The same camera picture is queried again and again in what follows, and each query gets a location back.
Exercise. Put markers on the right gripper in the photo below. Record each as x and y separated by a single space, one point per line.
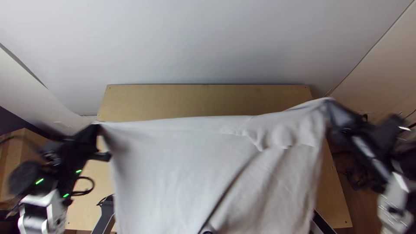
343 122

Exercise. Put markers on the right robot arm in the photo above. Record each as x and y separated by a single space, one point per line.
395 195

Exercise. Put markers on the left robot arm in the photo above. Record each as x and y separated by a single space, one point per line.
42 208

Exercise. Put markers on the white t-shirt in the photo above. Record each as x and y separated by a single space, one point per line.
201 175

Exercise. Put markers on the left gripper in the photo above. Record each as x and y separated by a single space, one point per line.
83 146

